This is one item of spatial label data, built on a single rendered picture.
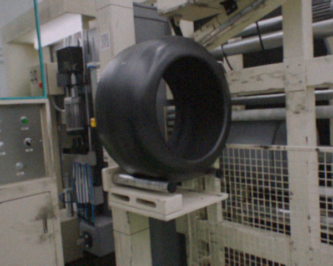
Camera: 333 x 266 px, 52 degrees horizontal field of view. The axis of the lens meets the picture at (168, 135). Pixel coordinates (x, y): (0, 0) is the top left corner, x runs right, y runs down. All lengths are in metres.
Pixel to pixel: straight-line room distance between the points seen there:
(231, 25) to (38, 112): 0.97
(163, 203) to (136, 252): 0.50
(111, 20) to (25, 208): 0.91
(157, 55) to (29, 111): 0.72
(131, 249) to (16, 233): 0.50
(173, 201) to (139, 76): 0.47
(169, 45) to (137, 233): 0.88
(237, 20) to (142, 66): 0.58
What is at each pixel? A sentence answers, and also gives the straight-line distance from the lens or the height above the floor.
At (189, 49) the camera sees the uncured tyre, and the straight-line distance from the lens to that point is 1.35.
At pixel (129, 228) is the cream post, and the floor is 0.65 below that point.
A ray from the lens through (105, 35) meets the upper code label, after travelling 1.63.
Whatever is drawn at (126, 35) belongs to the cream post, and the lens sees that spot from 1.64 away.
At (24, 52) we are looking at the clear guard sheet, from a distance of 1.71.
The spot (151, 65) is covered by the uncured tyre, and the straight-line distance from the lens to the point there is 1.21.
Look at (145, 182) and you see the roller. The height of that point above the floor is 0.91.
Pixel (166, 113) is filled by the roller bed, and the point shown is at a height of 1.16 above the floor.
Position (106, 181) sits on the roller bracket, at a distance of 1.50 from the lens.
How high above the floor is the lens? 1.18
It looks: 4 degrees down
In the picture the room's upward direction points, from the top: 4 degrees counter-clockwise
